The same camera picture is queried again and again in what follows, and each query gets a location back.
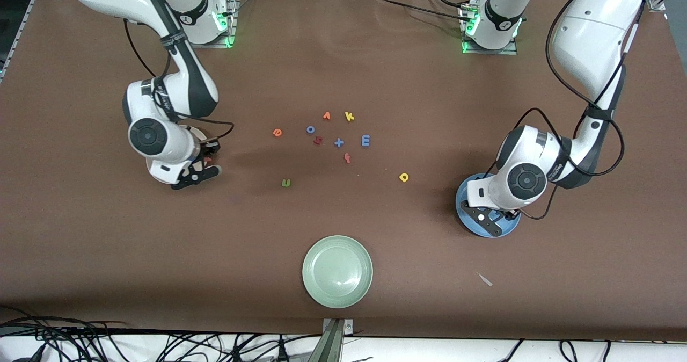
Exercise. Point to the blue round plate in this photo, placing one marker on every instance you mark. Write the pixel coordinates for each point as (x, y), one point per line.
(459, 203)

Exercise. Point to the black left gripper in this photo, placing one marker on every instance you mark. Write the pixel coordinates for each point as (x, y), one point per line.
(508, 214)

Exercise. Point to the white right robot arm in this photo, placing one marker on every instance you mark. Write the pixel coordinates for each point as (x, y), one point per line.
(185, 91)

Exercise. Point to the small white paper scrap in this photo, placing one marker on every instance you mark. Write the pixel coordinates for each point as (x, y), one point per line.
(485, 280)

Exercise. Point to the aluminium profile post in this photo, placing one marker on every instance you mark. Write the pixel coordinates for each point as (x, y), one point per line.
(334, 346)

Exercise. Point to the aluminium frame rail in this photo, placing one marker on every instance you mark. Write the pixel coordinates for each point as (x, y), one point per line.
(24, 21)
(659, 2)

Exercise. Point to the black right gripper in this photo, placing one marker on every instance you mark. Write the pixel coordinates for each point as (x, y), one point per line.
(209, 149)

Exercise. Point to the green round plate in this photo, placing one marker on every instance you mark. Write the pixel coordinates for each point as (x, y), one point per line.
(337, 272)

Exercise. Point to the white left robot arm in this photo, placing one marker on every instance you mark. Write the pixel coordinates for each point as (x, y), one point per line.
(585, 34)

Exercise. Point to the beige round plate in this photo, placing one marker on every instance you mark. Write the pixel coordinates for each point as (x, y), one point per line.
(197, 135)

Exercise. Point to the brown table cover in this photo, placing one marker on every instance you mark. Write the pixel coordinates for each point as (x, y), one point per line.
(107, 244)

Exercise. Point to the blue foam plus sign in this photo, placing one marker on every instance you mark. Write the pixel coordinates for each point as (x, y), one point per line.
(338, 143)

